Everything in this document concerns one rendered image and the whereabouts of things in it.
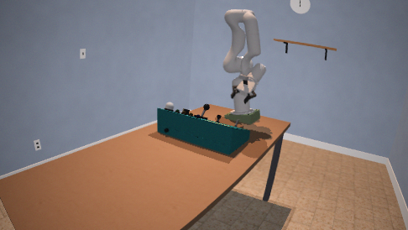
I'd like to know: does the teal control panel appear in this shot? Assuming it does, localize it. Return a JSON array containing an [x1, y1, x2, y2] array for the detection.
[[157, 102, 250, 154]]

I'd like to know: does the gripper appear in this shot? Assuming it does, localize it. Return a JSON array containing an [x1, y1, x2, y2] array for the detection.
[[231, 78, 257, 104]]

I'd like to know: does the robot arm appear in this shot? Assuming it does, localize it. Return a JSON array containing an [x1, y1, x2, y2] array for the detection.
[[223, 9, 266, 115]]

